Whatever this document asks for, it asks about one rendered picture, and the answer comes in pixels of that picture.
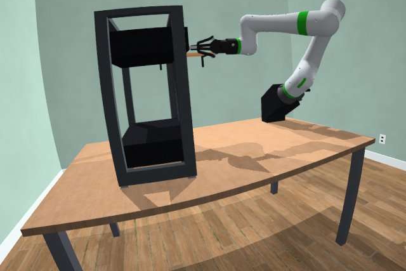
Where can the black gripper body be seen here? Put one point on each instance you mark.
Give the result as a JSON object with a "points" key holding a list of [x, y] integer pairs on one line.
{"points": [[221, 46]]}

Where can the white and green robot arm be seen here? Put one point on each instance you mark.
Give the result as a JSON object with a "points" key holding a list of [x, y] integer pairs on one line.
{"points": [[319, 24]]}

